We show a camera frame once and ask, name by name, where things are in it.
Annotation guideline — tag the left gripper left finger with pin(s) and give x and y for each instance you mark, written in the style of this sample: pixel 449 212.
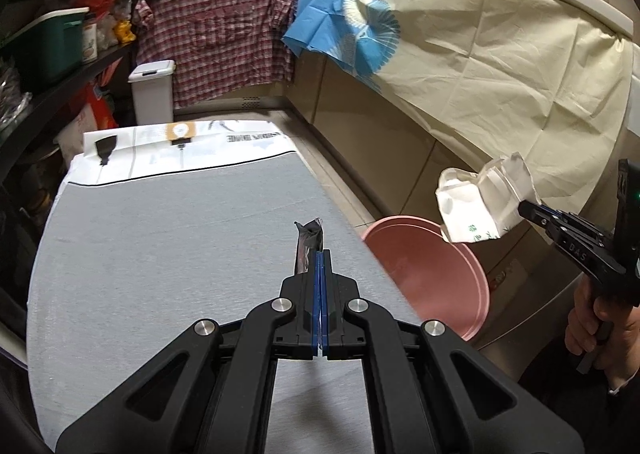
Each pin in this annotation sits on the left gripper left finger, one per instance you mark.
pixel 210 389

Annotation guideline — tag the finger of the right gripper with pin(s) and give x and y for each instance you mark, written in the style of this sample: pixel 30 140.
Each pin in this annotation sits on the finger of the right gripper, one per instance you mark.
pixel 569 232

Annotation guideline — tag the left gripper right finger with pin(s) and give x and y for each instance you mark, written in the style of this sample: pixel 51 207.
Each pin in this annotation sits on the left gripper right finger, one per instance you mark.
pixel 427 390

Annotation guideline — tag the white torn paper carton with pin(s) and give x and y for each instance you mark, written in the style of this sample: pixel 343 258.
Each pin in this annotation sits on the white torn paper carton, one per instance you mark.
pixel 484 206

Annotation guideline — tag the black foil sachet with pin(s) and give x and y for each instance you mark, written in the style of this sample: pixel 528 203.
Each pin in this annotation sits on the black foil sachet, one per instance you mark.
pixel 309 242

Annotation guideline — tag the pink plastic trash bucket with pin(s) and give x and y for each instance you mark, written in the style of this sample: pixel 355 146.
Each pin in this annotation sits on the pink plastic trash bucket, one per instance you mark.
pixel 439 280

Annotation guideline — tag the person's right hand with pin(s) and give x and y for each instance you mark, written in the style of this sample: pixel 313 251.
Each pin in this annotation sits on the person's right hand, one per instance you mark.
pixel 607 331

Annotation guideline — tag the grey ironing board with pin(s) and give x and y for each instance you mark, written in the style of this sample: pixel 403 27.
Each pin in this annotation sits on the grey ironing board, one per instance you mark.
pixel 156 236

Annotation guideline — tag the cream cloth with blue corner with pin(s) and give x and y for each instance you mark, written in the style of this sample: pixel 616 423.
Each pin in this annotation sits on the cream cloth with blue corner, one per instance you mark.
pixel 540 78

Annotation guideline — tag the white pedal bin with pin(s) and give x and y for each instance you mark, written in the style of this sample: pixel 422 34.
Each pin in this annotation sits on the white pedal bin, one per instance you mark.
pixel 151 85

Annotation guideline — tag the black metal shelf rack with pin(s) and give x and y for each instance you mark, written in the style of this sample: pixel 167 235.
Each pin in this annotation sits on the black metal shelf rack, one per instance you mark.
pixel 32 115

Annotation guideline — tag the red plaid shirt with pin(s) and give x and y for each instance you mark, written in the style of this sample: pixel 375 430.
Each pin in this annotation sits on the red plaid shirt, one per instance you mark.
pixel 218 46

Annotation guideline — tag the green storage box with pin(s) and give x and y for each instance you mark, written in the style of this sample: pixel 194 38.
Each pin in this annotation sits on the green storage box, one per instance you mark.
pixel 50 45

